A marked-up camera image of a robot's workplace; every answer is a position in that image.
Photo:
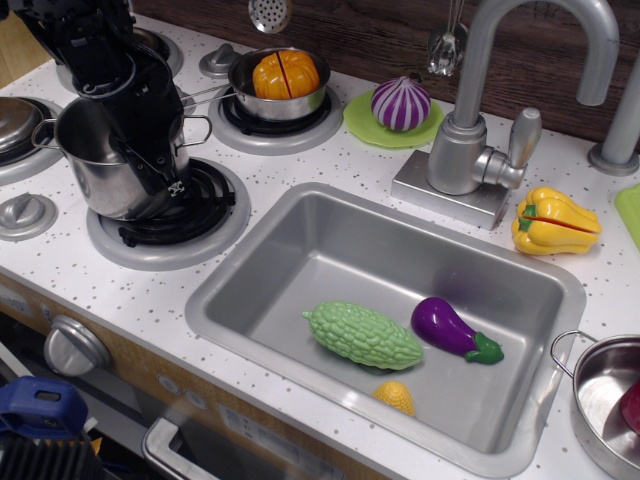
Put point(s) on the hanging perforated steel ladle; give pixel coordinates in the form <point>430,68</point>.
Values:
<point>270,16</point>

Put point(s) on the hanging clear plastic spoon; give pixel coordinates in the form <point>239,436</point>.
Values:
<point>447,43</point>

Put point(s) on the green toy bitter gourd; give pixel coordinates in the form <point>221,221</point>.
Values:
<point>363,336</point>

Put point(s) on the green plastic plate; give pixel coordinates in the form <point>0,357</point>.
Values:
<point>361,122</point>

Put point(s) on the grey knob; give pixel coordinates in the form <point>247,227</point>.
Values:
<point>217,63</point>
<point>26,216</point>

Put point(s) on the purple toy eggplant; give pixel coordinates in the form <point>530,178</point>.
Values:
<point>435,321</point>

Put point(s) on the green tray edge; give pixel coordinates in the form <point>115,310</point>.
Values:
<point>627,203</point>

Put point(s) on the tall steel pot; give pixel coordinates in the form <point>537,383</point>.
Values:
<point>83,135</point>

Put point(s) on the steel lid on left burner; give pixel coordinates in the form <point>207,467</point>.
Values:
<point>19,118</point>

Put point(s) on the silver oven door handle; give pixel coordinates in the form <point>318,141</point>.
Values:
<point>186,450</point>

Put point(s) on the grey sink basin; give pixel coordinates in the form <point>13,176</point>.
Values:
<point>320,244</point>

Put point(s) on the small steel saucepan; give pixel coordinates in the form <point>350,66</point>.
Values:
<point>239,86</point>

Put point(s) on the purple striped toy onion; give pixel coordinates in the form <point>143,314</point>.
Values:
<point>401,104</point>

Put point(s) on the grey knob back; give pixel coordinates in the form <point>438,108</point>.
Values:
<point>217,63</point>

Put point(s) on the red toy in pot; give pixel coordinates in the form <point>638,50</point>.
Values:
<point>630,407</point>

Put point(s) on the grey knob front left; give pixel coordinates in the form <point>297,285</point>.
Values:
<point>26,216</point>

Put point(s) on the silver toy faucet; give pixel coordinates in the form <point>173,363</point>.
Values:
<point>464,178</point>

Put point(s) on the yellow toy corn piece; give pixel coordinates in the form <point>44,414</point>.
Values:
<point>396,395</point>

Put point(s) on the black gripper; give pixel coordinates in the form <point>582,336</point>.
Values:
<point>134,86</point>

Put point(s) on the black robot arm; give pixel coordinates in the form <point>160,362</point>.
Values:
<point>61,26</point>

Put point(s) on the blue clamp tool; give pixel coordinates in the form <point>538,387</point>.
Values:
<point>41,408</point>

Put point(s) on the orange toy pumpkin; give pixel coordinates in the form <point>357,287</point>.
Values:
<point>285,75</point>

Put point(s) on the steel pot at right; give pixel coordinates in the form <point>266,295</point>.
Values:
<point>600,378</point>

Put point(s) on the silver oven dial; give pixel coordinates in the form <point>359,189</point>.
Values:
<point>72,350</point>

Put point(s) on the back right stove burner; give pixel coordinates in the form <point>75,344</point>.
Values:
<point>251,136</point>

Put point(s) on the yellow toy bell pepper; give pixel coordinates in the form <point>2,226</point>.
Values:
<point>549,222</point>

